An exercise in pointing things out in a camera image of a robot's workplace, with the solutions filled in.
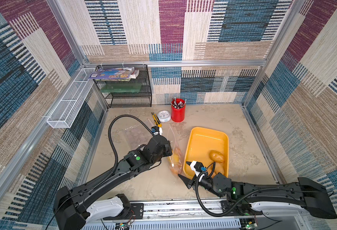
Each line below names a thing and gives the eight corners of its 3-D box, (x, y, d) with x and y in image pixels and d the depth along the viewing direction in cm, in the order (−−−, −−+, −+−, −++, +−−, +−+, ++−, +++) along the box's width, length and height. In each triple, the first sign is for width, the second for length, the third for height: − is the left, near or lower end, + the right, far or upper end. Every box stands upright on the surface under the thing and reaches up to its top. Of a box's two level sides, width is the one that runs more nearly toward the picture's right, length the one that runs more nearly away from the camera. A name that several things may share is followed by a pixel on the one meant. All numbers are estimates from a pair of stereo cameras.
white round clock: (157, 121, 112) (156, 119, 110) (157, 113, 118) (157, 110, 115) (170, 121, 112) (170, 119, 110) (170, 113, 118) (170, 110, 115)
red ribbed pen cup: (171, 122, 112) (171, 107, 99) (171, 113, 118) (171, 98, 105) (184, 122, 112) (186, 107, 99) (183, 113, 118) (185, 98, 105)
